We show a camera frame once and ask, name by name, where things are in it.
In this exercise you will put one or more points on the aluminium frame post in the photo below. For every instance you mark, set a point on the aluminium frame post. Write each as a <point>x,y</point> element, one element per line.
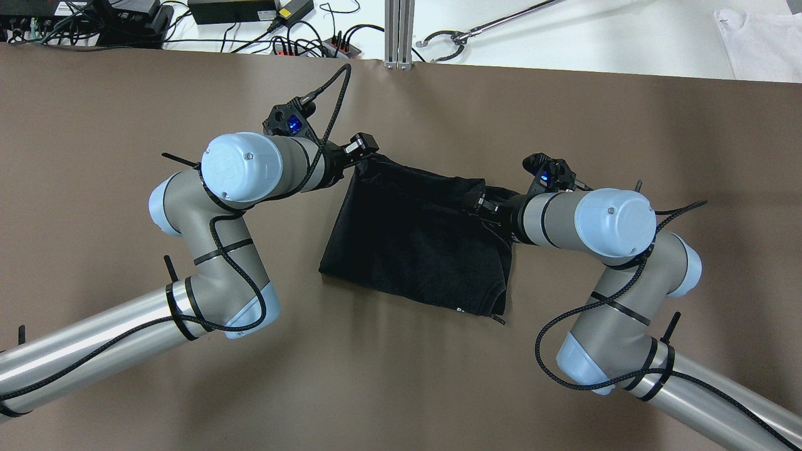
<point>398,26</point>

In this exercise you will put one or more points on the white folded garment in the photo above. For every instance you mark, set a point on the white folded garment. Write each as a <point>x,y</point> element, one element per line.
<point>761,47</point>

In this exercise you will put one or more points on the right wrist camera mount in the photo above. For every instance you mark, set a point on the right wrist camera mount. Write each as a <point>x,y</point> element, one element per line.
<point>551,175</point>

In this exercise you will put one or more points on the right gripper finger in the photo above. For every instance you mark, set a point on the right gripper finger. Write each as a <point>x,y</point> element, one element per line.
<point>485,207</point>

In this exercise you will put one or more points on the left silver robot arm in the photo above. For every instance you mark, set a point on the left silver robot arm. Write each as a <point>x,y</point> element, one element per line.
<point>230,290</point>

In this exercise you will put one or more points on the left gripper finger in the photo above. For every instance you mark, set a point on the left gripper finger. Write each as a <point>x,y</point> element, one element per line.
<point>361,146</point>

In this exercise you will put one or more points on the black graphic t-shirt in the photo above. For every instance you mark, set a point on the black graphic t-shirt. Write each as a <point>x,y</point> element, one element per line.
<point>404,231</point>

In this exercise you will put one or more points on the black power adapter yellow label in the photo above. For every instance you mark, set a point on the black power adapter yellow label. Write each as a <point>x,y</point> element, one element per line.
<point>289,13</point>

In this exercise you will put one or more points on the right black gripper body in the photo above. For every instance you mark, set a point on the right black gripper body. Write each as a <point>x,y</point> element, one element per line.
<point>509,211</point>

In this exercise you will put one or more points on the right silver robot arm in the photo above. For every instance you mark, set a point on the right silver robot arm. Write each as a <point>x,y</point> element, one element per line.
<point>605,344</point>

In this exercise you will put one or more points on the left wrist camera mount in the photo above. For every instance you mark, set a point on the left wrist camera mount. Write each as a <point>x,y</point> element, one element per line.
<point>291,119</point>

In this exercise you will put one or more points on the black flat device box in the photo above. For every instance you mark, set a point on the black flat device box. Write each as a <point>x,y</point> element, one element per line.
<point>222,12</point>

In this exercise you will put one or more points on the long reach grabber tool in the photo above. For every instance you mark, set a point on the long reach grabber tool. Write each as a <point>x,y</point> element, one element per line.
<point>459,38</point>

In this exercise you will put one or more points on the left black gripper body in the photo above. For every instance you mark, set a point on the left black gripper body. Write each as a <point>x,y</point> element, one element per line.
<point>334,167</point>

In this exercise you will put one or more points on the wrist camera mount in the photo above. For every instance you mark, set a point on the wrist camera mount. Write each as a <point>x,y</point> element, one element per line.
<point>291,119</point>
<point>551,175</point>

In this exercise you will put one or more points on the orange black usb hub far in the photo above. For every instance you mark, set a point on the orange black usb hub far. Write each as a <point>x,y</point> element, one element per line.
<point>337,47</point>

